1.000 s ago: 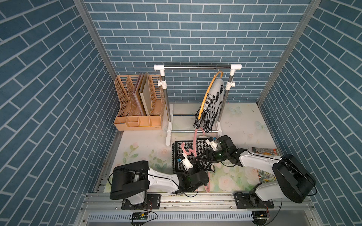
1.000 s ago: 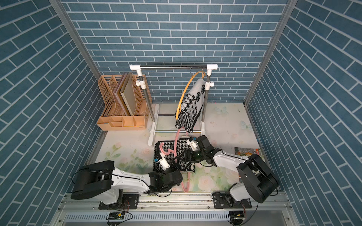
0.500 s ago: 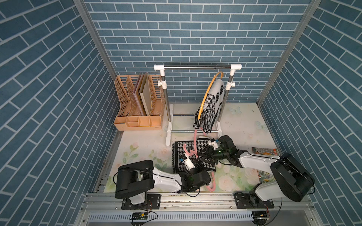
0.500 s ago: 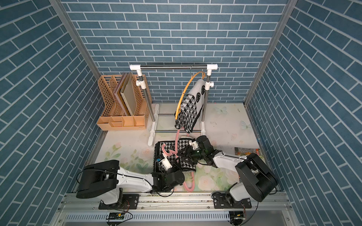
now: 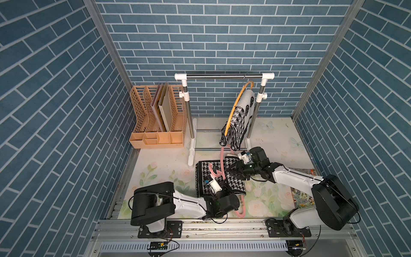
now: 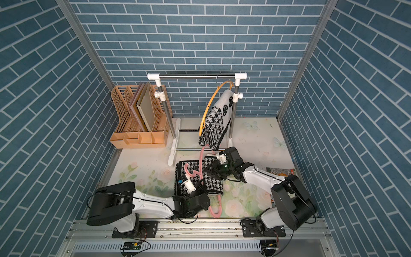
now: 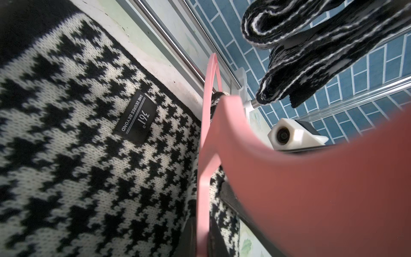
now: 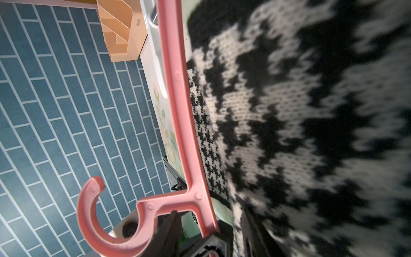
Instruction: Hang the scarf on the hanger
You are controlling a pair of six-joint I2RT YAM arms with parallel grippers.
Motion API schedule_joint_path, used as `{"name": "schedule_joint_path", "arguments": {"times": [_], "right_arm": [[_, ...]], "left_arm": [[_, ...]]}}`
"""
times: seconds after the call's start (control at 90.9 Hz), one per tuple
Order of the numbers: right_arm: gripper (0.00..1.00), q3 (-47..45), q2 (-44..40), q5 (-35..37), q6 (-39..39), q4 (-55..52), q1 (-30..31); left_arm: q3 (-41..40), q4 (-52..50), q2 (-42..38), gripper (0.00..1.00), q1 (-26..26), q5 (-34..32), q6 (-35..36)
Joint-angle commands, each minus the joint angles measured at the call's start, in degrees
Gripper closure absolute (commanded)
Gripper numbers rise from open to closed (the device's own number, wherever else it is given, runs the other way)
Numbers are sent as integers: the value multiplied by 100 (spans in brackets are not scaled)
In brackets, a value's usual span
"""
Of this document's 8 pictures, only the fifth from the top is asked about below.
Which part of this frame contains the colourful children's picture book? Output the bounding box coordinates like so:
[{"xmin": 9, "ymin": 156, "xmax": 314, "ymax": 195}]
[{"xmin": 291, "ymin": 168, "xmax": 317, "ymax": 208}]

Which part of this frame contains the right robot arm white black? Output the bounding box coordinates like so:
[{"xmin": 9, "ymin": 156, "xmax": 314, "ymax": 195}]
[{"xmin": 227, "ymin": 147, "xmax": 360, "ymax": 237}]

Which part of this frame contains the white and steel clothes rack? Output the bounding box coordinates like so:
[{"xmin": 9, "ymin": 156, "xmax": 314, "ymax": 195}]
[{"xmin": 174, "ymin": 71, "xmax": 275, "ymax": 167}]

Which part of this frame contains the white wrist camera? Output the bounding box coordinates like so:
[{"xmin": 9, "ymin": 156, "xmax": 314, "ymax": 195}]
[
  {"xmin": 238, "ymin": 151, "xmax": 252, "ymax": 164},
  {"xmin": 204, "ymin": 175, "xmax": 222, "ymax": 194}
]

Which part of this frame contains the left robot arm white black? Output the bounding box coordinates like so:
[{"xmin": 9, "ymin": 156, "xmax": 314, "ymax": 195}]
[{"xmin": 129, "ymin": 182, "xmax": 240, "ymax": 233}]

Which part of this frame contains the peach plastic desk organizer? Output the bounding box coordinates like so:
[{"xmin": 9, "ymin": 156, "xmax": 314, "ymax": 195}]
[{"xmin": 129, "ymin": 83, "xmax": 187, "ymax": 149}]

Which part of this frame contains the pink plastic hanger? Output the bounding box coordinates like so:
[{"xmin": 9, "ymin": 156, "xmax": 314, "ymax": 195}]
[{"xmin": 208, "ymin": 147, "xmax": 246, "ymax": 218}]

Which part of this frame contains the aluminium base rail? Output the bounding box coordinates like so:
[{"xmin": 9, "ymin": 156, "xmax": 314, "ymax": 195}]
[{"xmin": 85, "ymin": 218, "xmax": 366, "ymax": 257}]

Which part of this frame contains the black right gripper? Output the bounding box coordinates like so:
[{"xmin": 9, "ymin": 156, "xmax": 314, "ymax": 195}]
[{"xmin": 225, "ymin": 160, "xmax": 260, "ymax": 181}]

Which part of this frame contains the smiley face knit scarf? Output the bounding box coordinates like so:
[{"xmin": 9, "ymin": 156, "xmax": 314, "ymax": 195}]
[{"xmin": 220, "ymin": 90, "xmax": 255, "ymax": 151}]

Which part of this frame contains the floral table mat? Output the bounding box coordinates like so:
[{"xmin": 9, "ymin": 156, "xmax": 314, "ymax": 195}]
[{"xmin": 118, "ymin": 117, "xmax": 314, "ymax": 219}]

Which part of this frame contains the beige book in organizer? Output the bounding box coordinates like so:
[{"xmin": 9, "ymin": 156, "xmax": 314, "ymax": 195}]
[{"xmin": 158, "ymin": 83, "xmax": 172, "ymax": 132}]

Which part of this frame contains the houndstooth black white scarf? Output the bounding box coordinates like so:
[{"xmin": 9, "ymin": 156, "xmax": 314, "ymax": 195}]
[{"xmin": 195, "ymin": 160, "xmax": 246, "ymax": 197}]

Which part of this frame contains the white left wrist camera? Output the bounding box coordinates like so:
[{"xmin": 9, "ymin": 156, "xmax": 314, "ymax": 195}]
[{"xmin": 204, "ymin": 175, "xmax": 222, "ymax": 194}]

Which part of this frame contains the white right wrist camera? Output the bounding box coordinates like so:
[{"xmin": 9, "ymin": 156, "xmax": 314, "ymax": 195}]
[{"xmin": 238, "ymin": 151, "xmax": 252, "ymax": 164}]

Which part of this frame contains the green circuit board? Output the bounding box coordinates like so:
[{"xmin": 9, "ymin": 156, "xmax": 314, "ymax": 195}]
[{"xmin": 148, "ymin": 242, "xmax": 168, "ymax": 252}]

